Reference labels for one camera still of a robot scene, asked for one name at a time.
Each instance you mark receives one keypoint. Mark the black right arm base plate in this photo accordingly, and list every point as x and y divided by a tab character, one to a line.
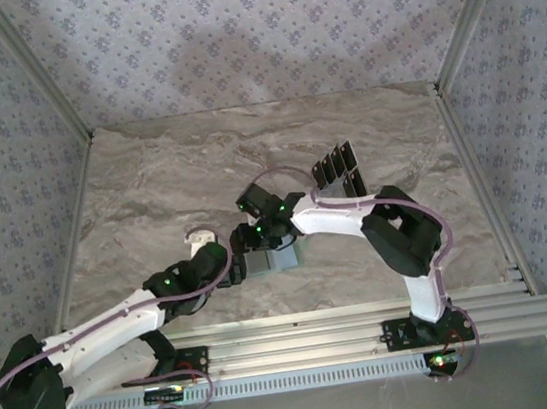
396	334

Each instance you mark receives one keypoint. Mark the aluminium table side rail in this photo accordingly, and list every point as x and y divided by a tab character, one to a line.
75	251
483	187

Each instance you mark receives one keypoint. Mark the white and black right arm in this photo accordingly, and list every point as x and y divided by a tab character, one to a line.
330	217

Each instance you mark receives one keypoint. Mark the small controller board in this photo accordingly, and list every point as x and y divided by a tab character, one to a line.
443	361
165	395

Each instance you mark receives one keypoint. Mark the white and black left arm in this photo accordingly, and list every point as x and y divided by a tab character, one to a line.
108	324

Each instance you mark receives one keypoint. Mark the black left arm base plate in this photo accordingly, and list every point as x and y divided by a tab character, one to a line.
198	360

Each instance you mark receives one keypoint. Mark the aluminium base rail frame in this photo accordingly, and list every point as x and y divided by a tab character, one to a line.
297	342

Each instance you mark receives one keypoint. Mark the grey card display rack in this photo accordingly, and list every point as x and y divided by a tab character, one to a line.
335	192

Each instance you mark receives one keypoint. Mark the green card holder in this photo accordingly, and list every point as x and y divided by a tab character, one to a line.
286	259

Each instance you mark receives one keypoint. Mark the aluminium corner post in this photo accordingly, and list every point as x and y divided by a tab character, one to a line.
475	11
39	74

